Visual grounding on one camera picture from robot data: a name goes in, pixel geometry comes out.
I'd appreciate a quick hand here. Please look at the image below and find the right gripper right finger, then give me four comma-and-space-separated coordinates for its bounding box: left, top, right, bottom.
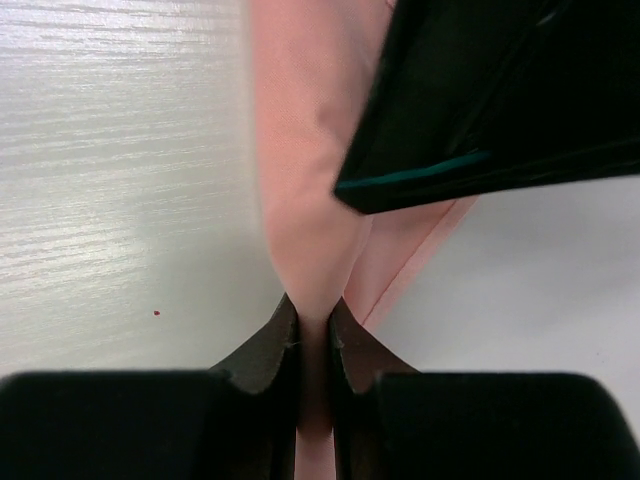
328, 303, 639, 479

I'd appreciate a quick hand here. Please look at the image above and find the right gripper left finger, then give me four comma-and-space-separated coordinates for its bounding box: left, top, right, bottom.
1, 298, 300, 479

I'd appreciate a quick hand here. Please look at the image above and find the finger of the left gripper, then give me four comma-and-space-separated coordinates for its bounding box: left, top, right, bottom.
333, 0, 639, 214

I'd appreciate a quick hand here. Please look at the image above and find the pink cloth napkin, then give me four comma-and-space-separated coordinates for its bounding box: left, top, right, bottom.
249, 0, 472, 479

